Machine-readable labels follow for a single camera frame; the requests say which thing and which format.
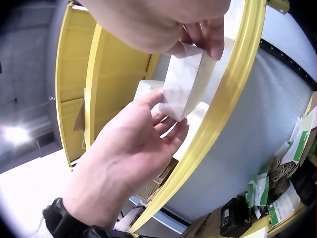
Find person's left hand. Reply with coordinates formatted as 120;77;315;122
61;88;190;230

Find person's right hand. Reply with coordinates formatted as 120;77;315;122
76;0;229;61

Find person's left fingers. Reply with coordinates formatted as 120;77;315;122
151;112;190;159

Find person's left thumb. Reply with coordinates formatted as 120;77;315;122
126;88;165;117

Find person's right fingers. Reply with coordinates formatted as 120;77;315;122
180;14;226;61

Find white marbled paper stack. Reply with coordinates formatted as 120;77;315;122
158;42;216;122

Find plain white box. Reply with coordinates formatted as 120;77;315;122
133;79;165;102

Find white box with print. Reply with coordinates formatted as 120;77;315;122
172;101;211;161

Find white ribbed stack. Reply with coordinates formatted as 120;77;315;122
207;0;248;104

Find black edge strip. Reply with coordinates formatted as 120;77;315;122
260;38;317;90

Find yellow metal shelf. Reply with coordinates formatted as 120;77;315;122
54;0;268;237

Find black device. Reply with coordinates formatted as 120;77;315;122
220;197;253;237

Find pile of green white bags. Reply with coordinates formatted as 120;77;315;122
245;107;317;227

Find ceiling lamp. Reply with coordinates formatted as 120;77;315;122
0;123;31;150

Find black wrist band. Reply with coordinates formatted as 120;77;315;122
42;197;133;238

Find brown paper bag with handles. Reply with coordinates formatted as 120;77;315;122
134;158;179;207

